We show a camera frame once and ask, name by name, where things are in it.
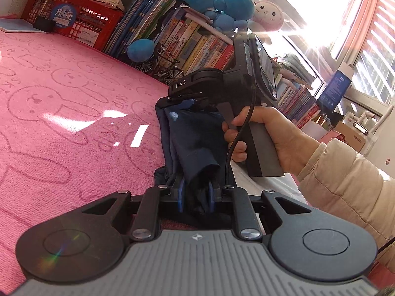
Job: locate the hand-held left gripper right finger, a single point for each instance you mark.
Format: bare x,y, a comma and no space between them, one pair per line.
211,197

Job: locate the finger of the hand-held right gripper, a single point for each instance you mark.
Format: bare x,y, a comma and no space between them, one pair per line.
205,104

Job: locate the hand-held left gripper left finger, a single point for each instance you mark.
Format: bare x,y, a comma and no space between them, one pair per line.
181,197

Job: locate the navy white jacket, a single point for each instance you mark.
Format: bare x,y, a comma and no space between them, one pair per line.
191,141

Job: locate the person's right forearm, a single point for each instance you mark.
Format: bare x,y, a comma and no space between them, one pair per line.
345,185

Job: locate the person's right hand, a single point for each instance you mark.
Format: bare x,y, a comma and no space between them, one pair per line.
287,141

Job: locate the model bicycle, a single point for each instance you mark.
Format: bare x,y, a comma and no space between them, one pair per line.
174,77

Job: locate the row of colourful books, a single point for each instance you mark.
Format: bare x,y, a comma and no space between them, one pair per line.
200,46

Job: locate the row of tall blue books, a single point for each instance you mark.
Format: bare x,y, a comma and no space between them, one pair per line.
139,15

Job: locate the stack of pale folded papers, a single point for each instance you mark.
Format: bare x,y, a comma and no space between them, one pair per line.
293,71

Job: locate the pink white rabbit plush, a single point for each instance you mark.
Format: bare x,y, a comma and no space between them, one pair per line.
268,12

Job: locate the red plastic crate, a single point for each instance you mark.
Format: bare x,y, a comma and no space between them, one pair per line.
114,21

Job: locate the dark blue standing box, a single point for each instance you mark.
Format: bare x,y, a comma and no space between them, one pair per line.
334,88

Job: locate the brown cardboard box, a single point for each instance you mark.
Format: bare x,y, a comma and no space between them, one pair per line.
351,135

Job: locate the round blue sign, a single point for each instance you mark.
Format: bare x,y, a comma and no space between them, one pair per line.
61,15

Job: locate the white pipe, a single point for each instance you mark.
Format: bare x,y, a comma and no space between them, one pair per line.
367,117

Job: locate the small black box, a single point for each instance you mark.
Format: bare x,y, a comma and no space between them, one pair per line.
43,24

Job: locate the blue notebook on table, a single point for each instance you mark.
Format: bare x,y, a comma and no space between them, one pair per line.
15,24

